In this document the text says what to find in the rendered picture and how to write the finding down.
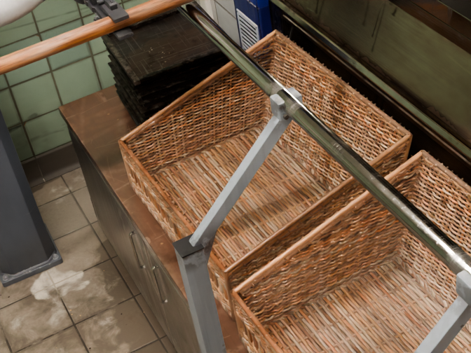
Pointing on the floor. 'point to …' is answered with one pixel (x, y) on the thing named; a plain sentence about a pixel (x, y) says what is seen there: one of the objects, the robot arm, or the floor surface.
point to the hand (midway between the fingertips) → (117, 20)
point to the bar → (282, 94)
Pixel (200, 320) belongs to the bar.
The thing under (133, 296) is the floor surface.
